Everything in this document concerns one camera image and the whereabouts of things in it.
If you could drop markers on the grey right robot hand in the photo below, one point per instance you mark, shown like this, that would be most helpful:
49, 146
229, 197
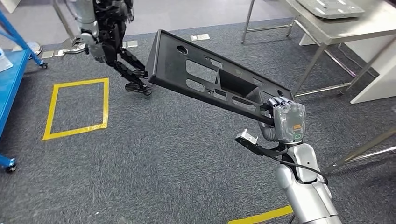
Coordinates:
289, 123

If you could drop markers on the black plastic panel part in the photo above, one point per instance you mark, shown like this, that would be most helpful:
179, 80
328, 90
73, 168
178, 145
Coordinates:
167, 68

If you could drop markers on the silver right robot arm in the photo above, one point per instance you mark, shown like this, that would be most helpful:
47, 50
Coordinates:
303, 191

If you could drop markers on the grey sheet metal part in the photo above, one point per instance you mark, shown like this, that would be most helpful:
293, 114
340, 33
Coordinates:
331, 7

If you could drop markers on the blue shelf rack on casters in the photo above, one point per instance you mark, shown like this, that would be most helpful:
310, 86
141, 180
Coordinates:
9, 80

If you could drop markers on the yellow floor tape square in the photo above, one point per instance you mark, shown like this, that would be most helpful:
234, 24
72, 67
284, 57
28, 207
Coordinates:
263, 215

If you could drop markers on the white partition board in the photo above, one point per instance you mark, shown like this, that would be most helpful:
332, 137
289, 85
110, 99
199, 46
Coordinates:
377, 80

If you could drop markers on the silver floor outlet cover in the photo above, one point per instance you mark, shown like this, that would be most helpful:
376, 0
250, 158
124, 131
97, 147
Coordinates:
131, 44
52, 54
200, 37

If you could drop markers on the black and silver humanoid robot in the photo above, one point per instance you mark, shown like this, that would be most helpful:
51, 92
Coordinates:
108, 37

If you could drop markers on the round silver stanchion base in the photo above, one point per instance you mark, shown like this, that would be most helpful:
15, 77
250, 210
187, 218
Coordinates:
31, 48

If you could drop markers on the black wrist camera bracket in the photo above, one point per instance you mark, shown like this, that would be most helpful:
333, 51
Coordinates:
263, 151

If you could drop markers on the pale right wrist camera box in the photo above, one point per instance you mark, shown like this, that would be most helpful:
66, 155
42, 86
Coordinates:
247, 136

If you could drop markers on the silver stanchion post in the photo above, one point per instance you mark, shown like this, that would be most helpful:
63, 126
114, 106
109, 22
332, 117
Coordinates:
72, 46

